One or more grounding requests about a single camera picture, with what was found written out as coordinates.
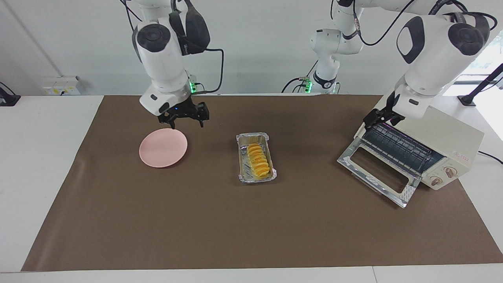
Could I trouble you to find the white wall cable trunking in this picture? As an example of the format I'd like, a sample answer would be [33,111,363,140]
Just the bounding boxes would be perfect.
[6,0,64,77]

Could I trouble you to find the black arm base cables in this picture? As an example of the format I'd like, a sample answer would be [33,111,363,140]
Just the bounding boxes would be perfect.
[281,60,319,94]

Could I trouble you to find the bright window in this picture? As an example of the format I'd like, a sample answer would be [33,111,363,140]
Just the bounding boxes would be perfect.
[452,29,503,84]

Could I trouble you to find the white wall power socket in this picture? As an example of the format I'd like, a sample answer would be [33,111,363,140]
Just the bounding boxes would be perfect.
[42,76,81,96]

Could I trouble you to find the metal oven rack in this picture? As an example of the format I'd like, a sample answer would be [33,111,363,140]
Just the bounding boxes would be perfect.
[362,122,445,176]

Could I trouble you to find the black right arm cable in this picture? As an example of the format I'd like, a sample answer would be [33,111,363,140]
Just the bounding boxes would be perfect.
[196,48,225,95]

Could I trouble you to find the yellow ridged bread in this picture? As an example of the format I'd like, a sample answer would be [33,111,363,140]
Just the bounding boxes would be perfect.
[246,143,271,178]

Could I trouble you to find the glass oven door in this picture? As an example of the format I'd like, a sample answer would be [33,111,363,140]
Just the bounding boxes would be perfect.
[337,139,421,209]

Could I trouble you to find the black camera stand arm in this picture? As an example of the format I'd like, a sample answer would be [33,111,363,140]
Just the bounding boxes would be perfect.
[457,63,503,107]

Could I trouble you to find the cream toaster oven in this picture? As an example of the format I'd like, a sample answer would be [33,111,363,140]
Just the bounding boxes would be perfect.
[354,94,485,191]

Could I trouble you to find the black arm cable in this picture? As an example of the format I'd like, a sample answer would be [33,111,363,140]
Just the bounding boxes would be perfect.
[353,0,498,47]
[196,48,225,95]

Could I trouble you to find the black oven power cable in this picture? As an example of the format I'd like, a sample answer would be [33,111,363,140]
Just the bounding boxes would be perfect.
[477,151,503,165]

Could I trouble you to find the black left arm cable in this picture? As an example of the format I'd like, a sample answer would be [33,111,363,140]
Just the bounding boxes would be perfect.
[353,0,498,47]

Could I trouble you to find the aluminium foil tray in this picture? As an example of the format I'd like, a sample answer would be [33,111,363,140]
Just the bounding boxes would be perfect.
[236,132,277,184]

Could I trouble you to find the black clamp base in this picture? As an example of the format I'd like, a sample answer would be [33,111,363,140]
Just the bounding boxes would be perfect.
[0,82,21,107]

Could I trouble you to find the pink round plate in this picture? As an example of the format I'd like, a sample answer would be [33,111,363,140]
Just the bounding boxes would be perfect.
[139,128,188,169]

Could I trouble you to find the brown table mat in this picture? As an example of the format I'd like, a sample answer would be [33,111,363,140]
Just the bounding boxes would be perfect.
[21,94,503,272]

